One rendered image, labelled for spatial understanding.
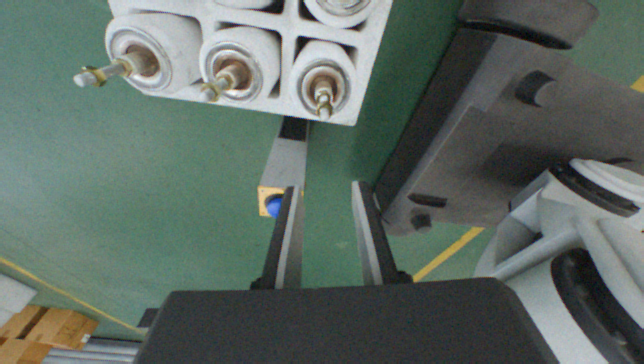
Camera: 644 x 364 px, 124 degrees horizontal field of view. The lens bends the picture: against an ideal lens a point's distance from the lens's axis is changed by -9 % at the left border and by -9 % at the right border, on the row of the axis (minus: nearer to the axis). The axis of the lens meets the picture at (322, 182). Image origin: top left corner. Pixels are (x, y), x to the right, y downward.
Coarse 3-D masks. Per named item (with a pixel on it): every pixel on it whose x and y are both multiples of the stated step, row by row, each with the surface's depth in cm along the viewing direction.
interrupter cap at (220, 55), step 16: (224, 48) 23; (240, 48) 23; (208, 64) 24; (224, 64) 24; (240, 64) 24; (256, 64) 24; (208, 80) 25; (256, 80) 25; (224, 96) 26; (240, 96) 26; (256, 96) 26
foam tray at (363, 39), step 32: (128, 0) 24; (160, 0) 25; (192, 0) 25; (288, 0) 25; (384, 0) 25; (288, 32) 28; (320, 32) 28; (352, 32) 28; (288, 64) 30; (192, 96) 33; (288, 96) 34
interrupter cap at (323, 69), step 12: (312, 60) 24; (324, 60) 24; (300, 72) 24; (312, 72) 25; (324, 72) 25; (336, 72) 25; (300, 84) 26; (312, 84) 26; (336, 84) 26; (348, 84) 26; (300, 96) 27; (312, 96) 27; (336, 96) 27; (348, 96) 27; (312, 108) 28; (336, 108) 28
